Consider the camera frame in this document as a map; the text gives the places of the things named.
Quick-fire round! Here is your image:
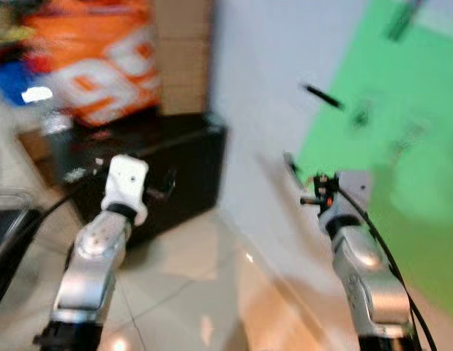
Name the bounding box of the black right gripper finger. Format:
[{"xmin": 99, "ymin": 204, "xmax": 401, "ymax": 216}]
[{"xmin": 282, "ymin": 151, "xmax": 304, "ymax": 185}]

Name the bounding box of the black box cabinet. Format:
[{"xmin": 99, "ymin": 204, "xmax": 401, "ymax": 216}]
[{"xmin": 65, "ymin": 112, "xmax": 229, "ymax": 248}]

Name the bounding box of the clear grey bottle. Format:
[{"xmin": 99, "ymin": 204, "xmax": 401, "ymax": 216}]
[{"xmin": 39, "ymin": 102, "xmax": 75, "ymax": 185}]

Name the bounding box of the brown cardboard box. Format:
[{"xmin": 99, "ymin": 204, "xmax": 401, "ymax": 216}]
[{"xmin": 149, "ymin": 0, "xmax": 214, "ymax": 116}]

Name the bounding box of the orange and white bag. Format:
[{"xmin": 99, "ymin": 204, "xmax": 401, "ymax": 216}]
[{"xmin": 21, "ymin": 0, "xmax": 163, "ymax": 127}]

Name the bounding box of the black chair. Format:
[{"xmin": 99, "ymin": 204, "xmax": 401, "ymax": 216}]
[{"xmin": 0, "ymin": 208, "xmax": 41, "ymax": 317}]

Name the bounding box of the blue bag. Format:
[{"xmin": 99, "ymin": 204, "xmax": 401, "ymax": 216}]
[{"xmin": 0, "ymin": 61, "xmax": 45, "ymax": 107}]

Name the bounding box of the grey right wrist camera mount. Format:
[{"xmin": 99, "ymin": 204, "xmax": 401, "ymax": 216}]
[{"xmin": 334, "ymin": 170, "xmax": 374, "ymax": 222}]

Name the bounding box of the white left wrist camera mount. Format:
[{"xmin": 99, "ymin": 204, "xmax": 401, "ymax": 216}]
[{"xmin": 101, "ymin": 154, "xmax": 151, "ymax": 227}]

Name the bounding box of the black wall hook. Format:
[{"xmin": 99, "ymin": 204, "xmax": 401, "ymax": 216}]
[{"xmin": 302, "ymin": 83, "xmax": 346, "ymax": 111}]

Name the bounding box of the green wall sheet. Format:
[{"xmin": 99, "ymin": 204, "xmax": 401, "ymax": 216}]
[{"xmin": 295, "ymin": 0, "xmax": 453, "ymax": 317}]

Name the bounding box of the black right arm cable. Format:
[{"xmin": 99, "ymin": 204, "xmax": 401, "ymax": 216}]
[{"xmin": 334, "ymin": 184, "xmax": 438, "ymax": 351}]

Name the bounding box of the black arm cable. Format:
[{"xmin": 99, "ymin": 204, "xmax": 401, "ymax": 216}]
[
  {"xmin": 334, "ymin": 184, "xmax": 438, "ymax": 351},
  {"xmin": 0, "ymin": 170, "xmax": 104, "ymax": 317}
]

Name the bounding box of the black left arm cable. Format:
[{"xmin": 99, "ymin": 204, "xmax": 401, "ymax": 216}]
[{"xmin": 0, "ymin": 170, "xmax": 104, "ymax": 317}]

